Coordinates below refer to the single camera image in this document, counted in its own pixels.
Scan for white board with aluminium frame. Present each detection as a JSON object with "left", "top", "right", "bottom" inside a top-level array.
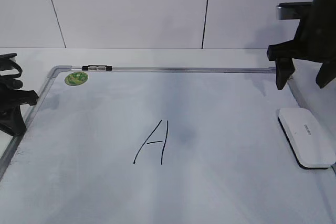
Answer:
[{"left": 1, "top": 68, "right": 335, "bottom": 223}]

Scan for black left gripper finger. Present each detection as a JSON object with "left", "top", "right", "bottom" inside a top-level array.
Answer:
[{"left": 1, "top": 106, "right": 26, "bottom": 136}]

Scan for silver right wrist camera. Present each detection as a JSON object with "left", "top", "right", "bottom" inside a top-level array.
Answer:
[{"left": 276, "top": 2, "right": 312, "bottom": 20}]

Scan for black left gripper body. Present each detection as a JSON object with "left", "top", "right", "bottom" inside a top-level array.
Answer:
[{"left": 1, "top": 74, "right": 39, "bottom": 119}]

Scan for round green magnet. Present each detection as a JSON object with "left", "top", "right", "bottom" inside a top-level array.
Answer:
[{"left": 65, "top": 71, "right": 89, "bottom": 86}]

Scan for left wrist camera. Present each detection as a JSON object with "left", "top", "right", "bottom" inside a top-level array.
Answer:
[{"left": 0, "top": 53, "right": 17, "bottom": 64}]

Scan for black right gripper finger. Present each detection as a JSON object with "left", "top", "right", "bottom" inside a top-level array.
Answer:
[
  {"left": 316, "top": 60, "right": 336, "bottom": 89},
  {"left": 275, "top": 59, "right": 294, "bottom": 90}
]

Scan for white eraser with black felt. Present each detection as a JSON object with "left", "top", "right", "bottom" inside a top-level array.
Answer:
[{"left": 278, "top": 108, "right": 335, "bottom": 169}]

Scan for black and clear board clip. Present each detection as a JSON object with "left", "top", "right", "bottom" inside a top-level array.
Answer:
[{"left": 81, "top": 65, "right": 113, "bottom": 71}]

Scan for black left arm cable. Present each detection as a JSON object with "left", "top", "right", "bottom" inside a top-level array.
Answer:
[{"left": 0, "top": 60, "right": 24, "bottom": 80}]

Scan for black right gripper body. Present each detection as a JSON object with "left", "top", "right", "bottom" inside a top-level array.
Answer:
[{"left": 267, "top": 0, "right": 335, "bottom": 63}]

